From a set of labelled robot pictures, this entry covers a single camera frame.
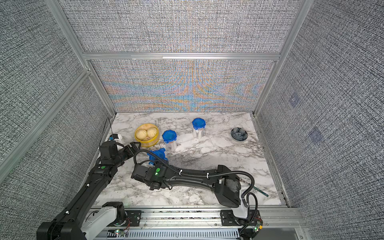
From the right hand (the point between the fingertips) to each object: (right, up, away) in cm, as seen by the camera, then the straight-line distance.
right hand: (160, 160), depth 76 cm
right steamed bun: (-11, +14, +24) cm, 30 cm away
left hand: (-14, +8, +6) cm, 17 cm away
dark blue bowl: (+49, +12, +27) cm, 57 cm away
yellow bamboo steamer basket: (-13, +7, +21) cm, 26 cm away
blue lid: (+2, +12, +14) cm, 19 cm away
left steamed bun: (-18, +12, +24) cm, 32 cm away
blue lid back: (+20, +19, +21) cm, 35 cm away
